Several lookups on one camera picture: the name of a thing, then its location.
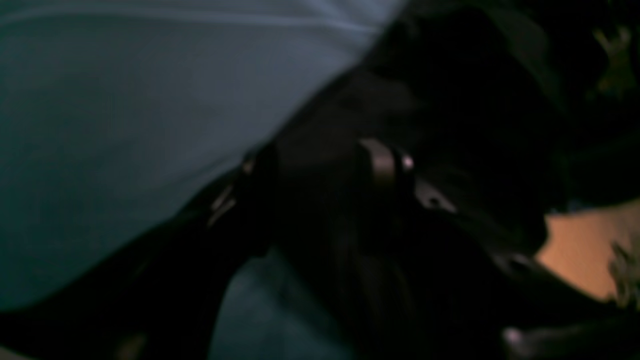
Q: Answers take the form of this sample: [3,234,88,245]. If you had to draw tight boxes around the blue table cloth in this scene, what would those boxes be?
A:
[0,0,406,360]

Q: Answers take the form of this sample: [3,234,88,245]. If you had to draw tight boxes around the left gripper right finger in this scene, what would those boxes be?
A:
[358,138,639,360]

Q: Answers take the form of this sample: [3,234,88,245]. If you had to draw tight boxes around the black T-shirt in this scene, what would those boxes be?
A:
[261,0,639,360]

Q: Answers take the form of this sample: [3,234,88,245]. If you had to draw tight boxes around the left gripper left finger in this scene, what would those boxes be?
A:
[1,145,278,360]

